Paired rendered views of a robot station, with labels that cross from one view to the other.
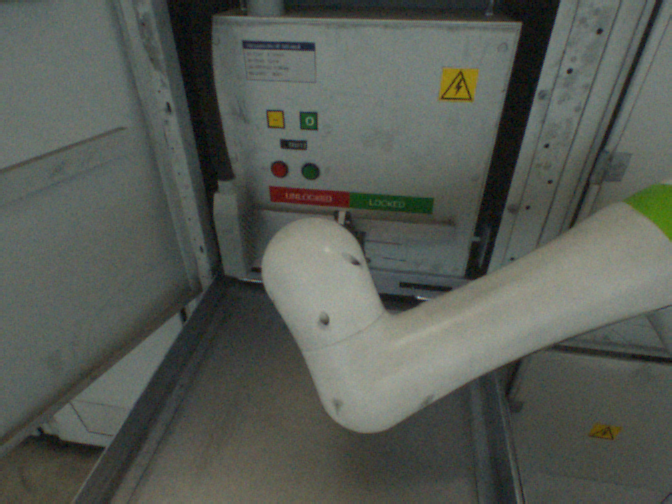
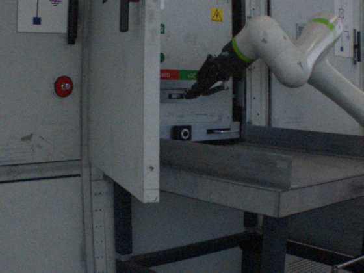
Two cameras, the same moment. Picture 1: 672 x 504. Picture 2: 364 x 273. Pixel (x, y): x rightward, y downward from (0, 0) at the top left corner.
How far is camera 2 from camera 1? 1.46 m
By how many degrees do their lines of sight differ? 53
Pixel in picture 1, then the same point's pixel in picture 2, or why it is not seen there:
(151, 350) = (49, 237)
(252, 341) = not seen: hidden behind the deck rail
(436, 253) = (219, 106)
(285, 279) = (270, 25)
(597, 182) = not seen: hidden behind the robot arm
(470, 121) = (223, 30)
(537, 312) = (316, 40)
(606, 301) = (325, 38)
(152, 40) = not seen: outside the picture
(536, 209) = (257, 68)
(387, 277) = (201, 127)
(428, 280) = (220, 125)
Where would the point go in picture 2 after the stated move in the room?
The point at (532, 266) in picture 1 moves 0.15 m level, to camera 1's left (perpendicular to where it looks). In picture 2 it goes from (307, 33) to (282, 28)
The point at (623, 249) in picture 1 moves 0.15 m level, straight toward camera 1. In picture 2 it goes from (320, 26) to (338, 22)
